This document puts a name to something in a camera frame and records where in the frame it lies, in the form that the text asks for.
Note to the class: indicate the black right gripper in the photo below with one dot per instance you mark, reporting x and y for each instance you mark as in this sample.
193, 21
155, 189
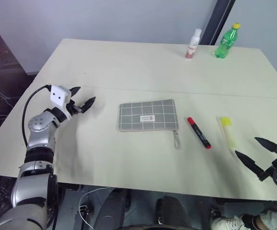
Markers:
271, 173

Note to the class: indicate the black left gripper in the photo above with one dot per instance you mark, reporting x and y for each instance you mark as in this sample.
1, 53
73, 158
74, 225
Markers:
75, 109

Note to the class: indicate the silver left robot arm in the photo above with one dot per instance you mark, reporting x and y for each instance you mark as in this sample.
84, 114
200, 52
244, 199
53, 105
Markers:
38, 143

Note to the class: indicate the grey checked pencil pouch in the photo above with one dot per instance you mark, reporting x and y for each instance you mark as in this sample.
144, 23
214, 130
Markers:
142, 116

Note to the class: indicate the yellow white highlighter pen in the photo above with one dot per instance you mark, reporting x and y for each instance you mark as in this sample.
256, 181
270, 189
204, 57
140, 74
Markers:
228, 131

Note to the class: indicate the red black marker pen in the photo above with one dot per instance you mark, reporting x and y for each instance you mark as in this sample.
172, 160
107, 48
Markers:
199, 133

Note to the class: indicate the striped trouser leg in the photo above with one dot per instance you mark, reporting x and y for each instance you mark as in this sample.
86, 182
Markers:
270, 216

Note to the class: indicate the white sneaker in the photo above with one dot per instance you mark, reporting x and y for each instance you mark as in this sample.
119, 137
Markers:
227, 222

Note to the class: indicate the dark rounded shape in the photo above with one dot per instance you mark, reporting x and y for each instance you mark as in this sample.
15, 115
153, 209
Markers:
115, 208
172, 212

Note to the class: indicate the small black box on floor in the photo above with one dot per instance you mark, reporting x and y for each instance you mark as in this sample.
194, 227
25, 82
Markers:
84, 209

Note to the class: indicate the green soda bottle yellow cap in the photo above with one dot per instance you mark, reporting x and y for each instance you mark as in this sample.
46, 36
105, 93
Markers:
226, 42

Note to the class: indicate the white pink plastic bottle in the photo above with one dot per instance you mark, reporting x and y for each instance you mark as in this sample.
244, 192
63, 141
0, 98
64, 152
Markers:
193, 45

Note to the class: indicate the dark vertical pillar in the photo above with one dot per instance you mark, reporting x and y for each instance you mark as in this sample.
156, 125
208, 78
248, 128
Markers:
215, 21

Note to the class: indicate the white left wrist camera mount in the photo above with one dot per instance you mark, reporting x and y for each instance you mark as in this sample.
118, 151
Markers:
58, 95

